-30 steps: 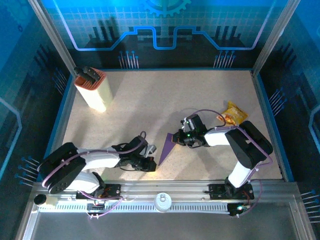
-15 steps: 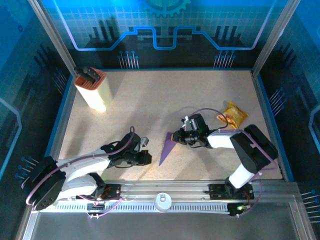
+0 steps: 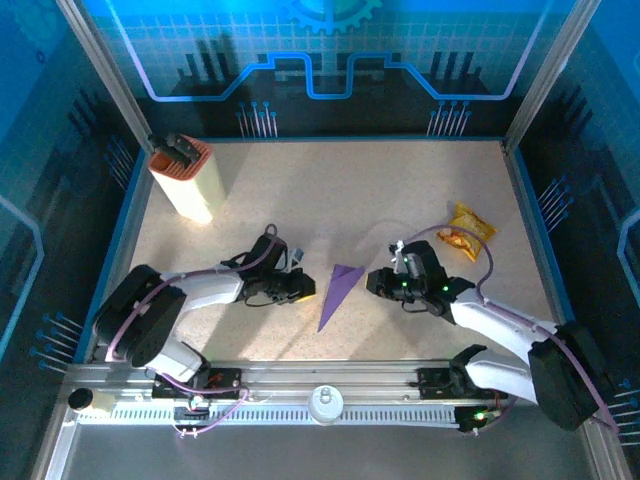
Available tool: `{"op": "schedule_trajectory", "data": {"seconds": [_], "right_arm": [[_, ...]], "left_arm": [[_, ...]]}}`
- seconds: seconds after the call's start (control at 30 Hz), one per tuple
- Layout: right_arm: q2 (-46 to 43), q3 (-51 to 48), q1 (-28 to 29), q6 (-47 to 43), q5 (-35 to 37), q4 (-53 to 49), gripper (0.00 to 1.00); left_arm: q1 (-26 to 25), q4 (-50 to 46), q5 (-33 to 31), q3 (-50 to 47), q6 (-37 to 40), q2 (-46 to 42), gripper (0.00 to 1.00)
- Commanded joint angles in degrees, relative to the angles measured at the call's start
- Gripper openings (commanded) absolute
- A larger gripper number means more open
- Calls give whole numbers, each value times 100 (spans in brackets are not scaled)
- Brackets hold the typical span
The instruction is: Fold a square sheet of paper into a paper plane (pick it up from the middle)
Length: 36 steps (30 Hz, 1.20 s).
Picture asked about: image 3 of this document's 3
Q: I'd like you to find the black knife handle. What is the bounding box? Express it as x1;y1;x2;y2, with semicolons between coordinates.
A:
148;132;175;157
167;132;201;169

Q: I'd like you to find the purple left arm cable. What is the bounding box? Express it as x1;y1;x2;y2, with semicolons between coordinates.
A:
107;223;301;440

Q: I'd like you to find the purple cloth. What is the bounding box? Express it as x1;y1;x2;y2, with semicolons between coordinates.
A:
317;263;366;334

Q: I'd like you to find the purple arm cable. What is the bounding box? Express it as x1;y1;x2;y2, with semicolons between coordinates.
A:
397;225;621;437
107;223;301;440

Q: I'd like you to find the small black controller board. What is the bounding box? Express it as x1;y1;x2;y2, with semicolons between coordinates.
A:
173;394;211;424
457;405;503;434

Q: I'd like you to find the aluminium frame post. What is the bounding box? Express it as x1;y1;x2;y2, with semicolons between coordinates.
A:
502;0;602;154
54;0;154;154

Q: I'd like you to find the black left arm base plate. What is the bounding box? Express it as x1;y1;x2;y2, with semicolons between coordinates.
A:
151;368;245;400

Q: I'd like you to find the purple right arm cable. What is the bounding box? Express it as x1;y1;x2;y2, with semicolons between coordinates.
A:
397;225;621;437

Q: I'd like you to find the aluminium mounting rail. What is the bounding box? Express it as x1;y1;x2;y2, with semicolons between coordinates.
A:
64;360;599;407

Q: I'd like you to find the black round knob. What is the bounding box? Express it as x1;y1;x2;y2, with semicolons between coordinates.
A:
68;388;95;412

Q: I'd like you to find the blue table border frame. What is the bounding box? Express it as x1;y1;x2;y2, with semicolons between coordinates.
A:
73;134;590;365

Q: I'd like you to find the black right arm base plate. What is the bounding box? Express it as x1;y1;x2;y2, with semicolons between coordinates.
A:
416;367;509;401

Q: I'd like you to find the cream knife block orange top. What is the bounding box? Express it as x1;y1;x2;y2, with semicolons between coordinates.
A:
148;135;226;225

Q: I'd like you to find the white round cap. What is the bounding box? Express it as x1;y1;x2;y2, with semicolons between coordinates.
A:
307;384;345;426

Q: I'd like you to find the yellow snack bag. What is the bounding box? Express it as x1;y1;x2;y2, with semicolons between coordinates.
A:
435;201;499;262

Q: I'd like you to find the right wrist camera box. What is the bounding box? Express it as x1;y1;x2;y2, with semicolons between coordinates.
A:
389;239;417;276

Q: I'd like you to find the white slotted cable duct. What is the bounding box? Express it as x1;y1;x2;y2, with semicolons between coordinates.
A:
77;403;464;428

